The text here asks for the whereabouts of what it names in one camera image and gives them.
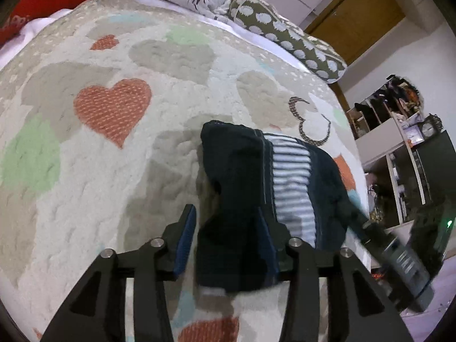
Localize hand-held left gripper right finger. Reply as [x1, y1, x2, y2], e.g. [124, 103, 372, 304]
[256, 208, 416, 342]

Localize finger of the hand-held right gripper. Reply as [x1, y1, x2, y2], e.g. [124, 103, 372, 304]
[340, 196, 373, 236]

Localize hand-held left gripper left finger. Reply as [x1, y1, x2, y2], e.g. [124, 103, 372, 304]
[41, 204, 198, 342]

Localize navy striped pants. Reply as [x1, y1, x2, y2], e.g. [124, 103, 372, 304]
[194, 120, 369, 294]

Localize cluttered white shelf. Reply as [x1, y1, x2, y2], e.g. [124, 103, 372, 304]
[344, 75, 442, 229]

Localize dark cabinet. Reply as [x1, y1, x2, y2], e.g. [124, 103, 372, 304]
[413, 130, 456, 207]

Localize heart-patterned quilt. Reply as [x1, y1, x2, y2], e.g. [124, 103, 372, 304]
[0, 0, 371, 342]

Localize dark table clock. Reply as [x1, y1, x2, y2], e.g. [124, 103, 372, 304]
[418, 114, 442, 139]

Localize wooden door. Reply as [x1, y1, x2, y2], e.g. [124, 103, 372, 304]
[304, 0, 407, 65]

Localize olive dotted pillow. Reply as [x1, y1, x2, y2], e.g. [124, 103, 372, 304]
[228, 0, 348, 84]

